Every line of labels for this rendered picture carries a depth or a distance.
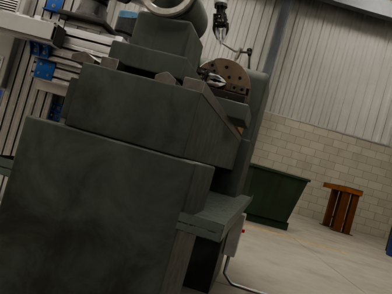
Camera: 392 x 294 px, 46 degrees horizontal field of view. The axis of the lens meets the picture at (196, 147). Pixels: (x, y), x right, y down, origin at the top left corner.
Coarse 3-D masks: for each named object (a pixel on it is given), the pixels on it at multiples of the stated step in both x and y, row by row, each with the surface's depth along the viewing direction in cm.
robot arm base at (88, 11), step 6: (84, 0) 212; (90, 0) 210; (96, 0) 211; (78, 6) 213; (84, 6) 210; (90, 6) 210; (96, 6) 210; (102, 6) 213; (78, 12) 210; (84, 12) 209; (90, 12) 209; (96, 12) 211; (102, 12) 212; (102, 18) 212
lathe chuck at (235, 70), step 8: (216, 64) 245; (224, 64) 245; (232, 64) 244; (224, 72) 244; (232, 72) 244; (240, 72) 243; (208, 80) 245; (232, 80) 243; (240, 80) 243; (248, 80) 242; (248, 88) 242; (248, 96) 242
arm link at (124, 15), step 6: (120, 12) 262; (126, 12) 260; (132, 12) 261; (120, 18) 261; (126, 18) 260; (132, 18) 261; (120, 24) 260; (126, 24) 260; (132, 24) 261; (126, 30) 260; (132, 30) 262
